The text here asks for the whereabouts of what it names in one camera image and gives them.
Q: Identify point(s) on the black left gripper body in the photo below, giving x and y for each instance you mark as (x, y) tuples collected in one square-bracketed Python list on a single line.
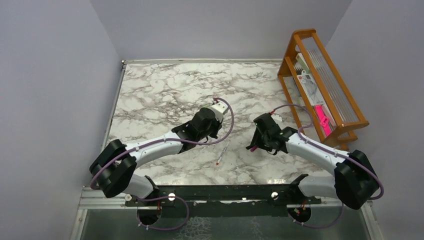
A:
[(213, 130)]

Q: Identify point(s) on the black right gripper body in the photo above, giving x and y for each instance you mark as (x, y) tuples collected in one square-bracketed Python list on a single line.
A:
[(261, 140)]

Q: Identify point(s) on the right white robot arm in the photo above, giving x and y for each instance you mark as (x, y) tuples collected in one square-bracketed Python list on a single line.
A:
[(352, 179)]

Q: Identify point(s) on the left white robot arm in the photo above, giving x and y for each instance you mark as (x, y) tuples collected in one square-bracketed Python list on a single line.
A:
[(113, 170)]

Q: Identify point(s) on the white marker pen red end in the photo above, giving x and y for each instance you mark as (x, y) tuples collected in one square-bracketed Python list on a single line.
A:
[(222, 153)]

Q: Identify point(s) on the orange wooden rack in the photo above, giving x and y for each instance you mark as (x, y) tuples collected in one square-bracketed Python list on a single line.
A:
[(340, 107)]

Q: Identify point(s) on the white packaged item in rack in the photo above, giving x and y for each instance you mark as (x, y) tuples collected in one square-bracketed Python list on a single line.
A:
[(307, 81)]

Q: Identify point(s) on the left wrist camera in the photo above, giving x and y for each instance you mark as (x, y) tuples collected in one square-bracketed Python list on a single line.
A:
[(219, 109)]

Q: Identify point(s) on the black mounting rail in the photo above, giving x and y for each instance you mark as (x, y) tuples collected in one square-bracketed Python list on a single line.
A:
[(215, 201)]

